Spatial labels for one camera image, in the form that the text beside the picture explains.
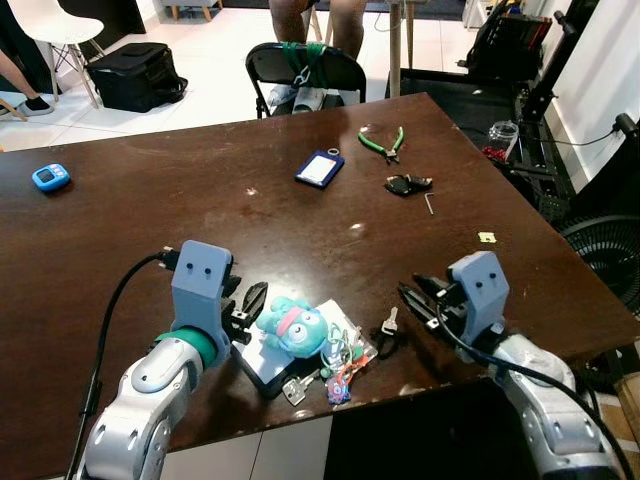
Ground black handle grip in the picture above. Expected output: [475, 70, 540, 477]
[614, 112, 640, 142]

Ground black and white flat case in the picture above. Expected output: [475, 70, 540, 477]
[231, 299, 377, 400]

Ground silver key with black ring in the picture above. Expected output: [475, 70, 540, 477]
[371, 305, 402, 360]

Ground green handled pliers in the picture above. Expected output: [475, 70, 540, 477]
[357, 125, 407, 165]

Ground black stand pole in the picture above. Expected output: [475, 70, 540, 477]
[519, 0, 602, 122]

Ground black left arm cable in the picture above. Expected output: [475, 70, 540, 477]
[66, 252, 182, 480]

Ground seated person's leg black shoe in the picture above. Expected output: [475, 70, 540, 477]
[0, 44, 57, 120]

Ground black bag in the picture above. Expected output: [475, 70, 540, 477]
[85, 41, 190, 114]

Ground blue card holder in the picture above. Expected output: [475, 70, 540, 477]
[294, 149, 347, 190]

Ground wooden table leg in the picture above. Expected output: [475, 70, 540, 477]
[387, 0, 417, 99]

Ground small silver key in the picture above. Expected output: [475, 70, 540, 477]
[281, 377, 312, 407]

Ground green strap on chair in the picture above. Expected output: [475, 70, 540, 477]
[279, 41, 332, 63]

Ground black floor fan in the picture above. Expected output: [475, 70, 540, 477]
[559, 214, 640, 313]

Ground white plastic chair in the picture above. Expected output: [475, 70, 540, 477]
[4, 0, 107, 107]

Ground black car key fob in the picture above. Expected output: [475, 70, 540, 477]
[384, 173, 436, 198]

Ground clear plastic cup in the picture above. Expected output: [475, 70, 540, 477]
[487, 119, 522, 162]

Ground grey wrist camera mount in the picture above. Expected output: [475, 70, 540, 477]
[170, 240, 237, 351]
[446, 251, 512, 343]

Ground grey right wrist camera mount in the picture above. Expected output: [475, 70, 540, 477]
[446, 251, 512, 343]

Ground standing person's bare legs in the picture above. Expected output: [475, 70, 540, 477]
[264, 0, 369, 113]

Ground cardboard box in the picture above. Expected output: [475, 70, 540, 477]
[599, 369, 640, 443]

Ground black folding chair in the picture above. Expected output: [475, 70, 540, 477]
[244, 41, 369, 120]

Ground colourful charm keychain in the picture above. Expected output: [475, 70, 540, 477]
[321, 340, 380, 407]

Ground white cabinet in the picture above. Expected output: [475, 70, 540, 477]
[159, 414, 334, 480]

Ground teal plush toy keychain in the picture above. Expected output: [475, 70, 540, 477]
[254, 295, 332, 360]

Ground blue digital timer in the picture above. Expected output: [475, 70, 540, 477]
[30, 162, 73, 194]

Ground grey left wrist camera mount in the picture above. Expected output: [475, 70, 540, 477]
[170, 240, 237, 351]

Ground black and red tool case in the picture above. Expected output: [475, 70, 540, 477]
[466, 9, 554, 84]

